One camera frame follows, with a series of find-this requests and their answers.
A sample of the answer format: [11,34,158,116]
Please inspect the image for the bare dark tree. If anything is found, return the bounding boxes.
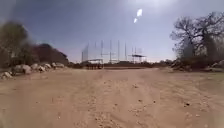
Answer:
[169,11,224,69]

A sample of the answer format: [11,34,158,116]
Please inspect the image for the row of pale boulders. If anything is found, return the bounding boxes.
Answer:
[0,61,66,80]

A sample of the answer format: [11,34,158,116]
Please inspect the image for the reddish brown bushes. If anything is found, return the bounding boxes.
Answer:
[31,43,70,67]

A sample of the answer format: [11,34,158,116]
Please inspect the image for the roofed wooden shelter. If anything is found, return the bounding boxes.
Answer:
[128,53,147,64]

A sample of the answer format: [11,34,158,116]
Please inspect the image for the distant low shelter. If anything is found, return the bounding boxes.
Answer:
[87,58,105,70]

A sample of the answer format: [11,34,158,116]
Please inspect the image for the tall netted pole fence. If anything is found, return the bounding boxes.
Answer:
[80,39,145,64]

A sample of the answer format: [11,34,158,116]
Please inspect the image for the brown dirt ground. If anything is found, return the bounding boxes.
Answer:
[0,67,224,128]

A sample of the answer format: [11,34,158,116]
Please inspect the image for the large leafy tree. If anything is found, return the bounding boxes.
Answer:
[0,21,34,69]

